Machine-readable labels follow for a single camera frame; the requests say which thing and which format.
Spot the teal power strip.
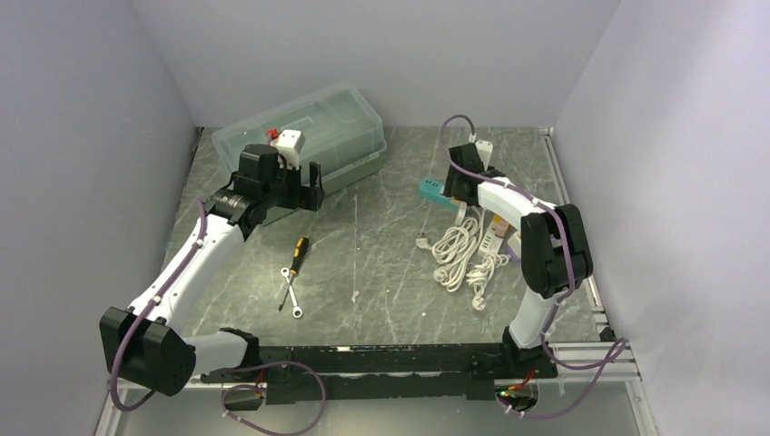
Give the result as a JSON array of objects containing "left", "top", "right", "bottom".
[{"left": 418, "top": 177, "right": 459, "bottom": 212}]

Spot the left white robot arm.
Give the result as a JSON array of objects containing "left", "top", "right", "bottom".
[{"left": 99, "top": 144, "right": 325, "bottom": 411}]

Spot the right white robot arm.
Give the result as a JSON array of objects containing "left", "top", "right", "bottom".
[{"left": 442, "top": 143, "right": 593, "bottom": 360}]

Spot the yellow black screwdriver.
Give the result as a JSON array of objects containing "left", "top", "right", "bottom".
[{"left": 287, "top": 236, "right": 311, "bottom": 279}]

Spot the clear plastic storage box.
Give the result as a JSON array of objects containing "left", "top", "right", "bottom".
[{"left": 211, "top": 83, "right": 388, "bottom": 227}]

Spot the white power strip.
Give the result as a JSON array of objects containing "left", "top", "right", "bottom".
[{"left": 478, "top": 213, "right": 509, "bottom": 255}]

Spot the silver combination wrench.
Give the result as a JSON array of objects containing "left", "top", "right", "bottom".
[{"left": 278, "top": 268, "right": 303, "bottom": 319}]

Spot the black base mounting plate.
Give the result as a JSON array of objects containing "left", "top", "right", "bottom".
[{"left": 201, "top": 342, "right": 558, "bottom": 405}]

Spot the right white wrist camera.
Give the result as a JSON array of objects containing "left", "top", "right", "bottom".
[{"left": 465, "top": 134, "right": 494, "bottom": 173}]

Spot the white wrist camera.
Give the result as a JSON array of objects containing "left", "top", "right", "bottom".
[
  {"left": 266, "top": 129, "right": 305, "bottom": 169},
  {"left": 465, "top": 134, "right": 494, "bottom": 173}
]

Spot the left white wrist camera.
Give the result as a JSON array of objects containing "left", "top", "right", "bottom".
[{"left": 266, "top": 129, "right": 305, "bottom": 169}]

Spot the white coiled power cable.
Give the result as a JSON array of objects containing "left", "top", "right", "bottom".
[{"left": 416, "top": 207, "right": 482, "bottom": 294}]

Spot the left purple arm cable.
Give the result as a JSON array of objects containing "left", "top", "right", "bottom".
[{"left": 108, "top": 198, "right": 328, "bottom": 436}]

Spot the aluminium frame rail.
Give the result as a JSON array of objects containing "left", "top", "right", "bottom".
[{"left": 99, "top": 125, "right": 636, "bottom": 420}]

